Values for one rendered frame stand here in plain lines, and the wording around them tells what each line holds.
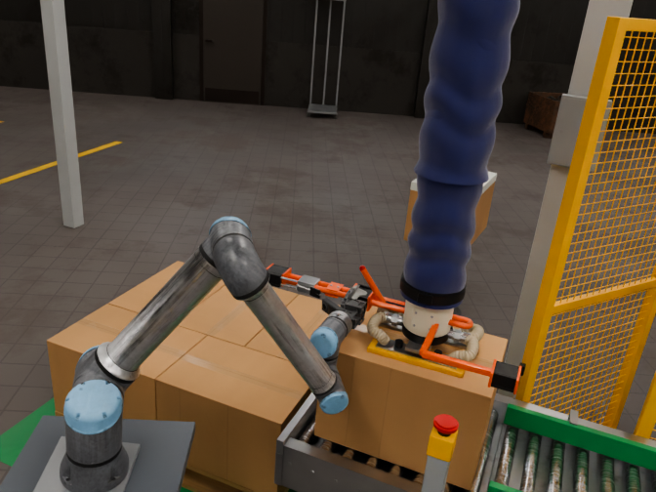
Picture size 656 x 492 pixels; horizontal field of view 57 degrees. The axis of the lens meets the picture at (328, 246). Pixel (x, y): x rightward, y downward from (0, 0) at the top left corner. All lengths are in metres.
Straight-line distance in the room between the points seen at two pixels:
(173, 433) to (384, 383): 0.72
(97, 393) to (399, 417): 1.01
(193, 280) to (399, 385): 0.81
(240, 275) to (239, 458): 1.24
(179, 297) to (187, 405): 0.98
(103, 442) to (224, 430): 0.89
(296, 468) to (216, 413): 0.46
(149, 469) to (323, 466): 0.62
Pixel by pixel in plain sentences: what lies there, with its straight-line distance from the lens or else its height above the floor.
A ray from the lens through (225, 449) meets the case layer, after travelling 2.71.
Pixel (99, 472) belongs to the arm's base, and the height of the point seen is 0.83.
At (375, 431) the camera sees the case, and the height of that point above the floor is 0.66.
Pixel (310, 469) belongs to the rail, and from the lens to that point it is 2.31.
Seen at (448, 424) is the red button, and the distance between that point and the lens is 1.78.
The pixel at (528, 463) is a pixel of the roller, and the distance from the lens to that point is 2.52.
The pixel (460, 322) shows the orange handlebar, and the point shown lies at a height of 1.09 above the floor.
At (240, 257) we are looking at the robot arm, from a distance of 1.61.
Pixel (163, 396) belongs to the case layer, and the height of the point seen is 0.47.
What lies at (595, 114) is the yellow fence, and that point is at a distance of 2.32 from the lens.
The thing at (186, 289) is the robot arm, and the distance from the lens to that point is 1.76.
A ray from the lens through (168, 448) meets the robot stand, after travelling 2.07.
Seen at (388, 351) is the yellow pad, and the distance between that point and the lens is 2.15.
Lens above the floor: 2.14
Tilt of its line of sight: 24 degrees down
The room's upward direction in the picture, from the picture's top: 5 degrees clockwise
